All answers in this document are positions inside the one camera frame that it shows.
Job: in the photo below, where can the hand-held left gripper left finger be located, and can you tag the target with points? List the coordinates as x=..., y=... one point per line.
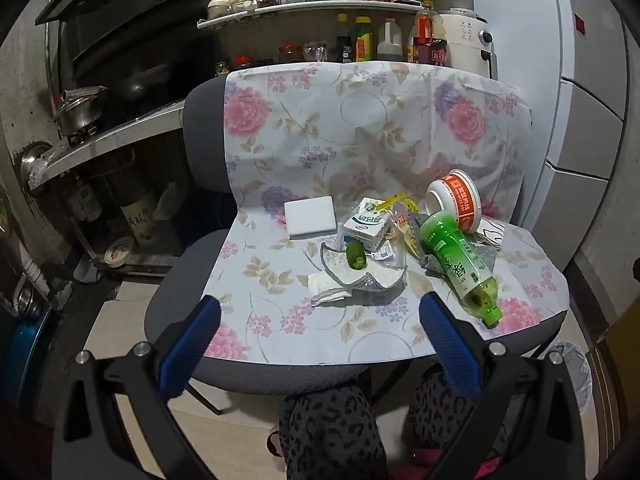
x=190, y=345

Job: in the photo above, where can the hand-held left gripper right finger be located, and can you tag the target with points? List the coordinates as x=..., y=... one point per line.
x=450, y=345

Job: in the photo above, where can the green plastic bottle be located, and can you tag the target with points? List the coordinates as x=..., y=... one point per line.
x=450, y=255

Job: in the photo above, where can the trash bin with bag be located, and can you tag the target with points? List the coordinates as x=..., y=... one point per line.
x=570, y=365

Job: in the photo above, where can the green cucumber piece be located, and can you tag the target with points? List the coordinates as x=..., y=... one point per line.
x=356, y=255

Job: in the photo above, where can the white tissue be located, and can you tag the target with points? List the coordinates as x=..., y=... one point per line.
x=327, y=292

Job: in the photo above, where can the orange white noodle cup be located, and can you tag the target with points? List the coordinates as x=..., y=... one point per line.
x=460, y=200

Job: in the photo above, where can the white milk carton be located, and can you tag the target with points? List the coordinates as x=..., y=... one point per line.
x=365, y=225

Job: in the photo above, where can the yellow plastic wrapper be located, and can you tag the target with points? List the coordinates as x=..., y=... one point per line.
x=397, y=206

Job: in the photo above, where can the person's right leg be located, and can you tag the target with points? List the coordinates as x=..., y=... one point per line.
x=435, y=410

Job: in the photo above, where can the person's leg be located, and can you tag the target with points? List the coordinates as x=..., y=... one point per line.
x=330, y=430
x=435, y=410

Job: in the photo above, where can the grey office chair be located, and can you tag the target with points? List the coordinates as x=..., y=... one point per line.
x=280, y=375

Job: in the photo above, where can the clear plastic packaging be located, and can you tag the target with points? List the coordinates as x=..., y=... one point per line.
x=380, y=276

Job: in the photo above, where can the patterned bowl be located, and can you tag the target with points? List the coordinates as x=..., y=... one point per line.
x=119, y=251

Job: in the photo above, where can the pink slipper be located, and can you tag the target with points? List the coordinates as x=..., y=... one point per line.
x=273, y=444

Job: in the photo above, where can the labelled bottle under counter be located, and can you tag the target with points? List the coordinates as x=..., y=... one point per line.
x=142, y=220

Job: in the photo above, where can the white plastic jug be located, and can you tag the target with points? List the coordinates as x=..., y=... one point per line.
x=167, y=202

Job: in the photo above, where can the person's left leg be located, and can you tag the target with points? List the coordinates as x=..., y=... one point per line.
x=330, y=430

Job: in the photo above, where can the blue basin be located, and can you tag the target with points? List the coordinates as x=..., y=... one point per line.
x=22, y=355

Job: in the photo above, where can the white foam block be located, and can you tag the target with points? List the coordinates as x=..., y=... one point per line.
x=310, y=215

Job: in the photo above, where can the steel kitchen counter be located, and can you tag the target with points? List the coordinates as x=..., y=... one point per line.
x=115, y=135

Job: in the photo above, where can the floral printed cloth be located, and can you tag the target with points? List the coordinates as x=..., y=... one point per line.
x=325, y=135

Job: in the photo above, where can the steel pot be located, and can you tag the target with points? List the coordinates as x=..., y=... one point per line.
x=80, y=112

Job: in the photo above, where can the dark wok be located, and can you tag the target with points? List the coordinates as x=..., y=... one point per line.
x=142, y=80

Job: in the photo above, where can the green lid jar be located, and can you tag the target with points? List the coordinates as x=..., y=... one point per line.
x=223, y=69

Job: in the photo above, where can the grey refrigerator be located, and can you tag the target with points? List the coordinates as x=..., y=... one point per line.
x=560, y=85

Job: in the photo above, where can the small red lid jar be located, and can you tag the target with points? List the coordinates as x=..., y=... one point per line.
x=243, y=62

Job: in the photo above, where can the white kitchen appliance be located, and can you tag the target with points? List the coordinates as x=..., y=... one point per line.
x=467, y=40

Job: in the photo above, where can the large cooking oil bottle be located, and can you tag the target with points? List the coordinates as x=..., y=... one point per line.
x=427, y=40

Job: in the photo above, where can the yellow green bottle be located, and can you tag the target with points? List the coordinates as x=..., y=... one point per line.
x=364, y=42

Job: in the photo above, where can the small dark bottle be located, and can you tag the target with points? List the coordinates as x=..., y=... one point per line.
x=345, y=45

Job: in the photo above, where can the white lid jar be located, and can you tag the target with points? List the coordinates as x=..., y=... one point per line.
x=219, y=9
x=242, y=1

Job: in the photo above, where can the white corner shelf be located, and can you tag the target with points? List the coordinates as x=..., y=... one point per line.
x=310, y=10

